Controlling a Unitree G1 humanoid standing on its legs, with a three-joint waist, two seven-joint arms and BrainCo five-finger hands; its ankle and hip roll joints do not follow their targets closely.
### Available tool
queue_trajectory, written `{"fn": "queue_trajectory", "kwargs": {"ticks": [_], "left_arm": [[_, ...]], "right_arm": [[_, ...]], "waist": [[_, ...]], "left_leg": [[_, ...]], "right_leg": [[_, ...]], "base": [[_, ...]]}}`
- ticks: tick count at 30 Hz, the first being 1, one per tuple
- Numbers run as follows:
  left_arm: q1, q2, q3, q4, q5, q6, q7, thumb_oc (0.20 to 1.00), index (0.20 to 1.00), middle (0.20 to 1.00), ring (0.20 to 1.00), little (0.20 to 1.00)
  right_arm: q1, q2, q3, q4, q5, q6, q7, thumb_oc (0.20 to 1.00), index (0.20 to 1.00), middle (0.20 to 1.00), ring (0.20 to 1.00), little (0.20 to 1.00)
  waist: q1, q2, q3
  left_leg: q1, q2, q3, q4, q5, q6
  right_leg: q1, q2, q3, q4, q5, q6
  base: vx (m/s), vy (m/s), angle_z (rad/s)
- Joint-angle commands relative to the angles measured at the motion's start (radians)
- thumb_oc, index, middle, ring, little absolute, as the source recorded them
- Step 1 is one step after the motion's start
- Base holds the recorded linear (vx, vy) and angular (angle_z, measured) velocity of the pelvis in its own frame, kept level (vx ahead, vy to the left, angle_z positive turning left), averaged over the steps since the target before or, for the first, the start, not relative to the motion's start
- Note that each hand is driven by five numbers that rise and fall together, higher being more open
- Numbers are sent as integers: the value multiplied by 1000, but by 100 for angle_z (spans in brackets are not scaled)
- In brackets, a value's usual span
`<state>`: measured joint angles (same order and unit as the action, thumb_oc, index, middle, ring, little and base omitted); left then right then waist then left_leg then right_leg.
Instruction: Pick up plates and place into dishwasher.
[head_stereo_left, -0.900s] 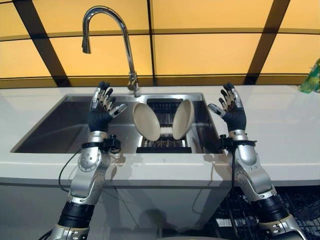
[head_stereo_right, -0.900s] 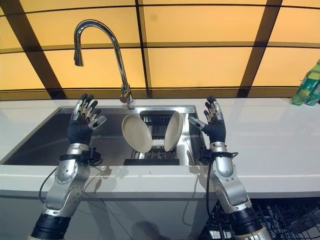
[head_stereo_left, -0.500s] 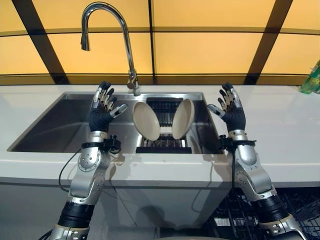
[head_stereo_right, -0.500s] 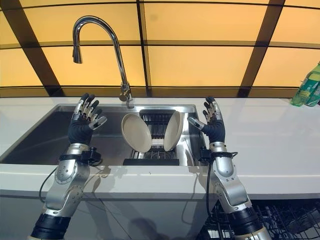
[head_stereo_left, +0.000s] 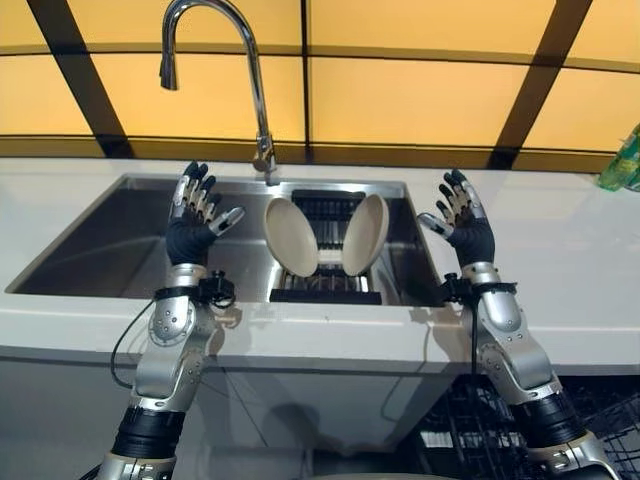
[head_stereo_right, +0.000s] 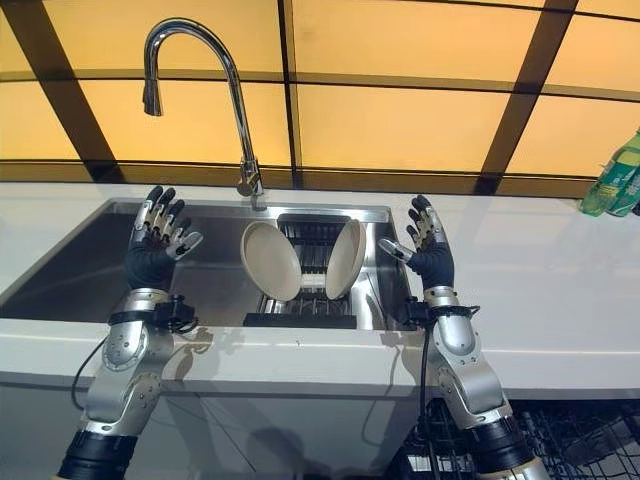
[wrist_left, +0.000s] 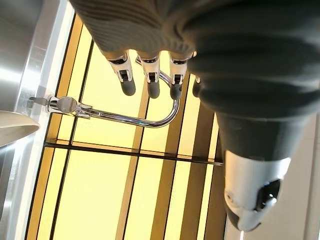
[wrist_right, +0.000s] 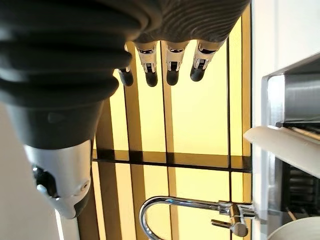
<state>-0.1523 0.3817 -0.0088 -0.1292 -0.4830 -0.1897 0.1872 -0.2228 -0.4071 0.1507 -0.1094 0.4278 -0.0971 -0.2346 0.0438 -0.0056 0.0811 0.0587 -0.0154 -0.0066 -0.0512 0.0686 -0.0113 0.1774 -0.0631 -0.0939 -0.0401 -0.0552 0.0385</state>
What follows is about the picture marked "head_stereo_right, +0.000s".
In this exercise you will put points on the green plastic bottle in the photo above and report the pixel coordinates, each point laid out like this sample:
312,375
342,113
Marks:
614,180

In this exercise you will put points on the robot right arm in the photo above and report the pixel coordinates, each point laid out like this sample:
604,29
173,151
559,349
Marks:
465,370

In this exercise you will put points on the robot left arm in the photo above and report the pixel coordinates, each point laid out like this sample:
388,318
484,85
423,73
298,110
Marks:
122,365

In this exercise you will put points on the stainless steel sink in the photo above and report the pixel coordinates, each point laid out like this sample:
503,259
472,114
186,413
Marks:
200,265

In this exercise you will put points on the small beige plate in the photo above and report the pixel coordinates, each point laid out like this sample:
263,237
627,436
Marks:
345,260

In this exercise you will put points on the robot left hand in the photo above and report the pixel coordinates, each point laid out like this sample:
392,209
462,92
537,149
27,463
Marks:
148,260

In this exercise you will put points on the black dish rack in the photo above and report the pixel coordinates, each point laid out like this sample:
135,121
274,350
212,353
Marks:
307,300

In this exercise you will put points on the large beige plate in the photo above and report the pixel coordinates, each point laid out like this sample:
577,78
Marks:
272,262

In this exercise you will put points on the chrome gooseneck faucet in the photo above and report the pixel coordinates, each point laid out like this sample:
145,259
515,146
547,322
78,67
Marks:
235,100

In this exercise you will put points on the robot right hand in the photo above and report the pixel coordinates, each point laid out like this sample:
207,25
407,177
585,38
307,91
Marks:
434,262

